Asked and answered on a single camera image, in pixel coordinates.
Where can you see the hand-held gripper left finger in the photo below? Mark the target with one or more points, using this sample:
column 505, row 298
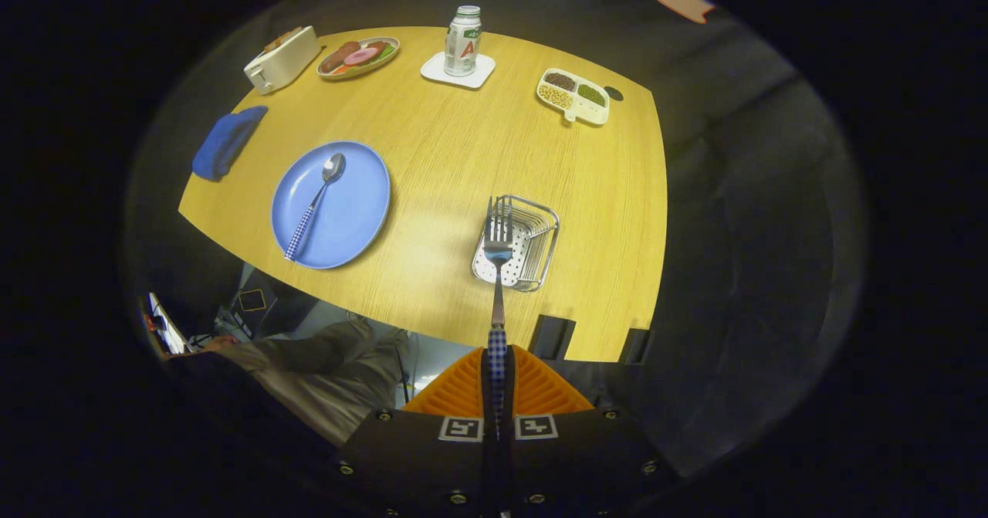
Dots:
column 428, row 464

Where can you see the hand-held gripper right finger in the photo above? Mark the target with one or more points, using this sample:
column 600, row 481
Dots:
column 571, row 464

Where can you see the black table clamp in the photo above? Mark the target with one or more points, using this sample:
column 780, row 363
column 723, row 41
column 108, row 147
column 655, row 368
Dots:
column 552, row 338
column 634, row 346

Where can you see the blue round plate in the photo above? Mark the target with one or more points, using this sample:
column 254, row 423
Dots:
column 355, row 209

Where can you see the white sectioned snack tray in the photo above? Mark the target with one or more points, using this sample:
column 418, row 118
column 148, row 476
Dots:
column 594, row 113

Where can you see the black table grommet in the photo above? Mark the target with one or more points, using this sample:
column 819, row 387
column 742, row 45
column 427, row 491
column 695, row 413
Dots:
column 614, row 93

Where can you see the blue folded cloth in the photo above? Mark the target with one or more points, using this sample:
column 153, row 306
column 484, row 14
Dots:
column 224, row 143

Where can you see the white square coaster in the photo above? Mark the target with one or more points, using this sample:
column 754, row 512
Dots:
column 434, row 70

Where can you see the oval plate with food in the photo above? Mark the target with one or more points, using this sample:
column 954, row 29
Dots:
column 340, row 72

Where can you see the pink ham slice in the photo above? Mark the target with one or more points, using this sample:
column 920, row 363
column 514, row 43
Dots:
column 361, row 56

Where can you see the green lettuce leaf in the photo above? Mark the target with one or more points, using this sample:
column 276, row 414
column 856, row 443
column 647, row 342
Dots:
column 386, row 52

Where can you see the brown sausage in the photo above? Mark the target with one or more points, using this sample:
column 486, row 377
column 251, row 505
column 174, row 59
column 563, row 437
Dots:
column 337, row 57

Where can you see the white drink bottle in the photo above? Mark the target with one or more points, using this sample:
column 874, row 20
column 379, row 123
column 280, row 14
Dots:
column 463, row 47

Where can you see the white toaster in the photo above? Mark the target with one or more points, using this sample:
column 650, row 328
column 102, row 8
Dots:
column 282, row 62

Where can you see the toasted bread slice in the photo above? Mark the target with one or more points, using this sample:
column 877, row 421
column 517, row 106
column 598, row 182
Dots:
column 282, row 39

